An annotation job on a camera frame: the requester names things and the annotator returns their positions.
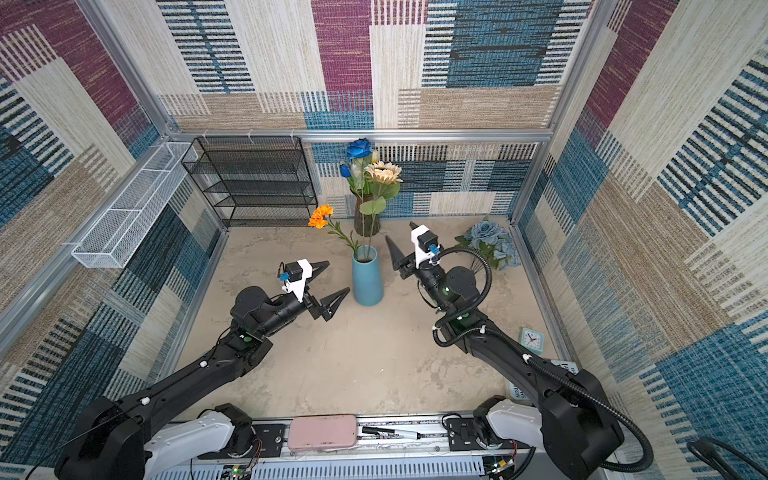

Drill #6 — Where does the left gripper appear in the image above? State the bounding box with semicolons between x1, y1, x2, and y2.
256;261;345;340

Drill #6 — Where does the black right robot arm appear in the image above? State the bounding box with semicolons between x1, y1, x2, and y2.
386;226;654;479

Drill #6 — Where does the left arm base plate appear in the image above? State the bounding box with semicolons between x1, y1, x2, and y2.
226;423;286;458

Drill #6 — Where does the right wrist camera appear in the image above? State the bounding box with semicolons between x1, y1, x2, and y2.
409;222;440;269

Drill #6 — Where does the dark blue artificial rose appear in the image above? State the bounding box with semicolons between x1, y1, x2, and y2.
344;137;373;259

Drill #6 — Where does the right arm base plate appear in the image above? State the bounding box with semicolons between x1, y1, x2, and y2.
440;412;530;452

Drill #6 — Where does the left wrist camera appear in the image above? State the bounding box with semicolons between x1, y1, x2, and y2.
278;259;313;303

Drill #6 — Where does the blue artificial tulip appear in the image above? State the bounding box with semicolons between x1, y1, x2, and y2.
339;163;352;178

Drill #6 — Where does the colourful paperback book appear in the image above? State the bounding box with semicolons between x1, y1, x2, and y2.
506;359;579;403

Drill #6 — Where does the teal ceramic vase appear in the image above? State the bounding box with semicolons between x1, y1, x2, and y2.
352;245;384;307

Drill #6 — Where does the white mesh wall basket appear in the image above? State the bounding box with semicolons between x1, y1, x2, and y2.
72;142;190;269

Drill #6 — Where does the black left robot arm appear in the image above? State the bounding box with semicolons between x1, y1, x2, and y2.
54;259;349;479

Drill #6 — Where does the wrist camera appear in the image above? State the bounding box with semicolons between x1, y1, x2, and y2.
409;222;440;269
278;259;313;303

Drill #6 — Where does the black wire shelf rack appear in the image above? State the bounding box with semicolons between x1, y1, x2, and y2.
181;136;318;227

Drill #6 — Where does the pink ribbed glass vase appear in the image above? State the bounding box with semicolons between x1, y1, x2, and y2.
354;194;381;238

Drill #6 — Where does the orange artificial carnation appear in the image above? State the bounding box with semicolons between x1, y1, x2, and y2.
308;205;361;260

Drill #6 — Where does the pale blue-white artificial tulip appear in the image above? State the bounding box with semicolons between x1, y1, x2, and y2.
351;159;366;188

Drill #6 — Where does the black white marker pen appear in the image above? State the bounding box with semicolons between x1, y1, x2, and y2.
361;426;422;440

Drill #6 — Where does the cream artificial daisy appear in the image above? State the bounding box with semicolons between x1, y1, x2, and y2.
360;160;403;246

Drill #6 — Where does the blue rose orange flower bouquet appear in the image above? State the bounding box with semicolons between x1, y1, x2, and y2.
455;217;522;270

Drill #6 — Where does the black cable bottom right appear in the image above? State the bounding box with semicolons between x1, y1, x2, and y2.
686;436;768;480

